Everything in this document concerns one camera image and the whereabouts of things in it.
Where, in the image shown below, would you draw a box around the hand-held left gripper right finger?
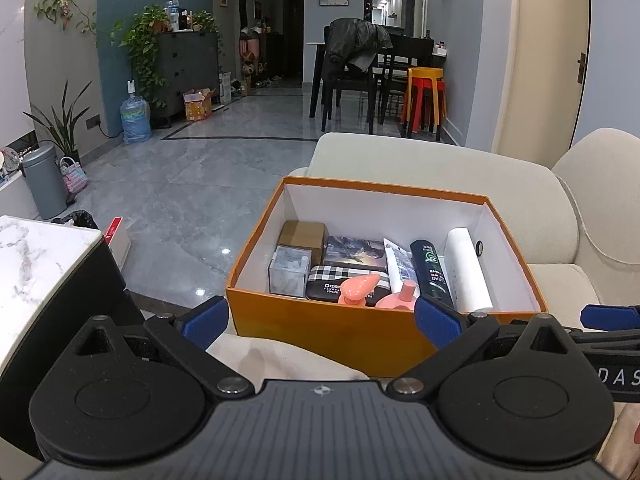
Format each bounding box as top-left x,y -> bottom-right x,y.
386,295 -> 582,401

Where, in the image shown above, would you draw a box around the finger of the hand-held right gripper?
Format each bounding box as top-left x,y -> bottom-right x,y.
565,304 -> 640,357

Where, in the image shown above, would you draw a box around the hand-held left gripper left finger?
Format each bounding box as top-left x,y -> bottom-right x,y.
72,296 -> 254,401

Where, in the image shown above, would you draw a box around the pink plastic bottle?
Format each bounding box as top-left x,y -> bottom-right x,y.
375,281 -> 419,311

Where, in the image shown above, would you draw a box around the dark plastic bottle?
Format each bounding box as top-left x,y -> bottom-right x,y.
410,239 -> 456,311

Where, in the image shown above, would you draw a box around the white lotion tube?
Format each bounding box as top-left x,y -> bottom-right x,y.
382,237 -> 421,291

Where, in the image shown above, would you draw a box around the pink pump bottle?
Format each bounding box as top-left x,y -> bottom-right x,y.
338,272 -> 381,307

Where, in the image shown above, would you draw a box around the clear cube box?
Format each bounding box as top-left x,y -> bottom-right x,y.
268,245 -> 313,297

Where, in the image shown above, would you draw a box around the orange cardboard box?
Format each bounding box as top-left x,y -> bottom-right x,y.
225,176 -> 548,378

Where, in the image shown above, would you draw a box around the dark printed box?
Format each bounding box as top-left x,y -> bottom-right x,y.
322,235 -> 388,273

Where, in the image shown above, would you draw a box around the plaid case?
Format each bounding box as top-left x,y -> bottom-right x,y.
305,265 -> 396,306

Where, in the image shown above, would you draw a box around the brown cardboard box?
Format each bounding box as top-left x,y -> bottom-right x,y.
278,220 -> 329,267

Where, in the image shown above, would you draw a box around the cream cloth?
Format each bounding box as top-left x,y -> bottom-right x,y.
205,335 -> 371,383

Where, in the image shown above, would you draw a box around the red and white box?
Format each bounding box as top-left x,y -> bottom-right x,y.
100,216 -> 132,271

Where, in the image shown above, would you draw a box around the beige sofa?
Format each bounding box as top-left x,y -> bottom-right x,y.
287,127 -> 640,341

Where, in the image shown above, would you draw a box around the black waste bin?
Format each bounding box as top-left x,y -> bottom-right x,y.
52,209 -> 100,231

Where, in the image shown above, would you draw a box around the marble side table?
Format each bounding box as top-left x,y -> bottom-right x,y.
0,215 -> 146,461

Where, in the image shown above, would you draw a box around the woven bag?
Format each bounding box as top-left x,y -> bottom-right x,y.
59,156 -> 88,195

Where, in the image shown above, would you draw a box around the blue water jug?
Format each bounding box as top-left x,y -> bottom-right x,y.
120,80 -> 152,145

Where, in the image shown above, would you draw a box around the orange cardboard carton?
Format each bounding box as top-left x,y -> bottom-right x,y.
182,87 -> 217,122

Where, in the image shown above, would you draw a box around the grey trash can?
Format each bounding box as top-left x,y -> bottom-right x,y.
20,142 -> 68,221

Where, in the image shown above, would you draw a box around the red stool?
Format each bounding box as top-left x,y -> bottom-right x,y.
404,78 -> 443,136

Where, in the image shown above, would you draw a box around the tall leafy plant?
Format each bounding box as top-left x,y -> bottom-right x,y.
22,79 -> 93,163

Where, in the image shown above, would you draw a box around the dark grey cabinet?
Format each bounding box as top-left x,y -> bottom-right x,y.
156,31 -> 222,128

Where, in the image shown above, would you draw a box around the black dining chair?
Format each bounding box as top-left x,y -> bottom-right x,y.
372,35 -> 436,126
320,27 -> 381,133

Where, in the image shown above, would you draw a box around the orange and red stools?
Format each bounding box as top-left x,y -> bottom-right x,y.
400,66 -> 447,142

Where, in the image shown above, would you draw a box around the black dining table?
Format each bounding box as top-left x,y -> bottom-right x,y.
306,35 -> 436,121

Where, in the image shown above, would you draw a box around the trailing green plant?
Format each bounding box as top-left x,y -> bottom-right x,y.
112,5 -> 171,111

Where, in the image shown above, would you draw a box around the dark jacket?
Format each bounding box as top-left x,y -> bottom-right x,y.
324,17 -> 393,83

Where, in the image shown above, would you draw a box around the small potted plant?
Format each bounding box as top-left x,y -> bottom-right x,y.
191,10 -> 221,36

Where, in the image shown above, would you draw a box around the hanging ivy plant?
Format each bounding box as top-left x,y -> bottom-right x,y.
34,0 -> 98,36

